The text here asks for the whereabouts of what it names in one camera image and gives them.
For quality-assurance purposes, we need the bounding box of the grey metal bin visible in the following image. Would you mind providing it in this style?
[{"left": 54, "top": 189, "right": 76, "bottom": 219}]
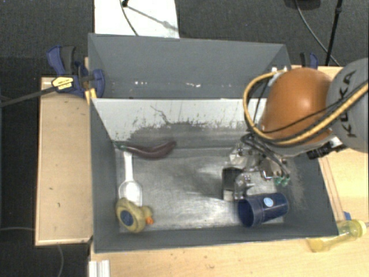
[{"left": 87, "top": 32, "right": 340, "bottom": 254}]

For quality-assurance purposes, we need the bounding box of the purple toy eggplant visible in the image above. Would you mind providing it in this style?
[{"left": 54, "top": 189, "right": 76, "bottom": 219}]
[{"left": 114, "top": 140, "right": 178, "bottom": 160}]

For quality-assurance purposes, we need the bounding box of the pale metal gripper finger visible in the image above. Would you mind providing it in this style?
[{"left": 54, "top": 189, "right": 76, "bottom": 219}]
[
  {"left": 233, "top": 174, "right": 250, "bottom": 198},
  {"left": 241, "top": 181, "right": 257, "bottom": 201}
]

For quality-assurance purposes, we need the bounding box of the black cylinder on white bracket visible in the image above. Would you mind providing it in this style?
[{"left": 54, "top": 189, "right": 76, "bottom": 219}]
[{"left": 306, "top": 138, "right": 347, "bottom": 160}]

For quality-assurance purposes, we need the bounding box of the white plastic scoop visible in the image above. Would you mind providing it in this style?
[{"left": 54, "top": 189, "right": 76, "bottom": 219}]
[{"left": 118, "top": 151, "right": 144, "bottom": 208}]

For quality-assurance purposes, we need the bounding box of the pale wood board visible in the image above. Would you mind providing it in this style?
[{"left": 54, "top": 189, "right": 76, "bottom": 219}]
[{"left": 34, "top": 76, "right": 95, "bottom": 246}]

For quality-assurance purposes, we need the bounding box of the yellow toy duck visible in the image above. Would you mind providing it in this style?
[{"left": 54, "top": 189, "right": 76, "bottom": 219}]
[{"left": 115, "top": 197, "right": 155, "bottom": 234}]

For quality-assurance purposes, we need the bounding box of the dark blue cup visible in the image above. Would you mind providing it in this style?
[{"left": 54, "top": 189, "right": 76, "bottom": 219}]
[{"left": 236, "top": 192, "right": 290, "bottom": 229}]

